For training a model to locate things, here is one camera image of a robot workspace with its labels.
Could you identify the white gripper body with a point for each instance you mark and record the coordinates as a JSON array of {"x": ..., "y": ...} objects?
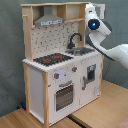
[{"x": 90, "y": 12}]

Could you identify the white toy microwave door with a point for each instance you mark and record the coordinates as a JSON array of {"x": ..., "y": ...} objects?
[{"x": 102, "y": 10}]

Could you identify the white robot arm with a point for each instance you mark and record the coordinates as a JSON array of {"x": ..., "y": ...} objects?
[{"x": 99, "y": 31}]

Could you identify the wooden toy kitchen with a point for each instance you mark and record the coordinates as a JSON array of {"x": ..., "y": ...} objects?
[{"x": 40, "y": 84}]

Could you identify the black toy faucet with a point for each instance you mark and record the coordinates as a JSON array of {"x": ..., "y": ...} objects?
[{"x": 73, "y": 40}]

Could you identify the grey toy sink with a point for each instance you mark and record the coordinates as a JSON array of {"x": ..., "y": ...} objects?
[{"x": 79, "y": 51}]

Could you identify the grey range hood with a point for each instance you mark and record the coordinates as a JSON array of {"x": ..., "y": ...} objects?
[{"x": 48, "y": 18}]

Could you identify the grey ice dispenser panel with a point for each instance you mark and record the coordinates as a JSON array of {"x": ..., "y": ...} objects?
[{"x": 91, "y": 73}]

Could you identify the red right stove knob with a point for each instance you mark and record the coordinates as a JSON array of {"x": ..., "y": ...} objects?
[{"x": 74, "y": 69}]

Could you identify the red stove knob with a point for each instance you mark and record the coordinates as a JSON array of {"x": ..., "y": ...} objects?
[
  {"x": 56, "y": 75},
  {"x": 74, "y": 69}
]

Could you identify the black toy stovetop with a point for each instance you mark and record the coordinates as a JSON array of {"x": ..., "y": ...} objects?
[{"x": 52, "y": 59}]

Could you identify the red left stove knob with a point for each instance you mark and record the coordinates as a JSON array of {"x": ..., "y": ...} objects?
[{"x": 56, "y": 75}]

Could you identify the toy oven door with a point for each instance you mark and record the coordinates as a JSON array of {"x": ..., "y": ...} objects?
[{"x": 64, "y": 96}]

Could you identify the grey cabinet door handle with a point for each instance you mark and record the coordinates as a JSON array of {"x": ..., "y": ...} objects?
[{"x": 84, "y": 83}]

